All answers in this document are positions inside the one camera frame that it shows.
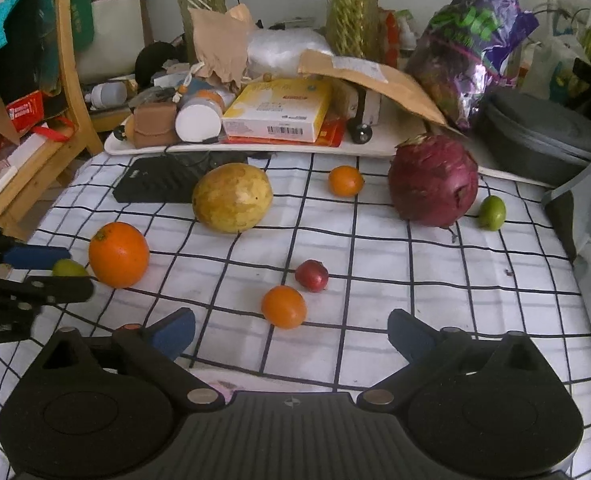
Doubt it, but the black ribbed device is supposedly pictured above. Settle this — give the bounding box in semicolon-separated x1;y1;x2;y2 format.
113;152;248;204

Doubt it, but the yellow round melon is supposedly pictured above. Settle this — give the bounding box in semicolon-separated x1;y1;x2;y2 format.
192;162;274;234

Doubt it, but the brown paper envelope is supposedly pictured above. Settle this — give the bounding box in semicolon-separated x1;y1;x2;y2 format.
297;50;448;127

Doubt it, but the crumpled brown paper bag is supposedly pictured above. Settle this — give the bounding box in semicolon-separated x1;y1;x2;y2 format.
189;4;256;91

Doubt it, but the yellow white box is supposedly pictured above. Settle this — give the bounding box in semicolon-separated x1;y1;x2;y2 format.
222;78;332;143

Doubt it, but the black zip case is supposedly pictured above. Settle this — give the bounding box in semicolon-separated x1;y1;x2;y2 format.
473;87;591;186

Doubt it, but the purple snack bag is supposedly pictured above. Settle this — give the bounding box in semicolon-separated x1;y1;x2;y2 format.
405;0;538;130

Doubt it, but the white tray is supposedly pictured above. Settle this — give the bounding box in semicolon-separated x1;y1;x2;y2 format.
104;99;549;188

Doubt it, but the white round jar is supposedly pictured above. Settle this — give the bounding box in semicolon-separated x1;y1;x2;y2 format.
175;98;223;143

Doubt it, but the brown leather pouch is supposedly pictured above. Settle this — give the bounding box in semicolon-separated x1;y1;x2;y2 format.
133;101;180;148

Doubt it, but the small red fruit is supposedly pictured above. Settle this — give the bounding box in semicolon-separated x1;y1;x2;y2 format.
294;259;329;292

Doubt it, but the small orange tangerine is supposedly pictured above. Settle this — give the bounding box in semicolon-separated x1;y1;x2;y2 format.
328;166;365;197

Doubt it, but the wooden chair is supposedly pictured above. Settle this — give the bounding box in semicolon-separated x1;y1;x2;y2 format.
0;0;102;230

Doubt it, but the checked white tablecloth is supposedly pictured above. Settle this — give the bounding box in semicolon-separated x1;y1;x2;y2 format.
0;154;591;479

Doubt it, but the small orange kumquat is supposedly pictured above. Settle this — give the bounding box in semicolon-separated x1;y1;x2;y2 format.
261;285;307;330

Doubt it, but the large orange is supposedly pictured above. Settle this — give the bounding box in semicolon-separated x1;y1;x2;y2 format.
88;222;149;289

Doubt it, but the dark red cabbage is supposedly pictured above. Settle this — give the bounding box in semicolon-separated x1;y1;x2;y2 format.
388;134;479;229

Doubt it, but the glass vase with stems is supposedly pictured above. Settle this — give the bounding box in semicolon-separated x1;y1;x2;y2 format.
326;0;379;61

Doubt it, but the clear plastic bag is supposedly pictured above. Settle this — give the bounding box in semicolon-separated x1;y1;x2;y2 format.
247;28;333;78

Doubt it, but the small green lime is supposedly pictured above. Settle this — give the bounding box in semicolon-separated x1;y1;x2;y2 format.
478;195;507;232

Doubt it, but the green plum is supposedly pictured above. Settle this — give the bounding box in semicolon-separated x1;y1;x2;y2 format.
52;259;88;278

